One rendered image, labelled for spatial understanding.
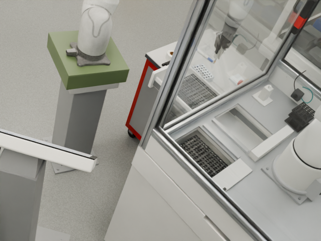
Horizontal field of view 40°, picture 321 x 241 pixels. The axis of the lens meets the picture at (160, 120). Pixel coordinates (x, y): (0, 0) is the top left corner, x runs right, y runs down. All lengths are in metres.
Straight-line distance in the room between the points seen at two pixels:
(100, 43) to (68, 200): 1.05
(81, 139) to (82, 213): 0.45
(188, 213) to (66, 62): 1.01
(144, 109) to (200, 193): 1.25
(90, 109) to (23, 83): 0.96
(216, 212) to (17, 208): 0.78
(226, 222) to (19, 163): 0.81
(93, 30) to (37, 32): 1.70
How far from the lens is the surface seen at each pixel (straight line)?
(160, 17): 4.47
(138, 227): 2.29
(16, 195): 1.79
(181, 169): 1.80
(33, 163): 1.67
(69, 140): 2.77
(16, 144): 1.56
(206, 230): 1.89
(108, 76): 2.39
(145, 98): 2.87
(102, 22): 2.24
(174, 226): 2.04
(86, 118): 2.65
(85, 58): 2.35
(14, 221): 1.96
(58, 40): 2.48
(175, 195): 1.92
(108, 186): 2.94
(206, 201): 1.79
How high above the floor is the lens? 2.41
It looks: 45 degrees down
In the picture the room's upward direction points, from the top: 22 degrees clockwise
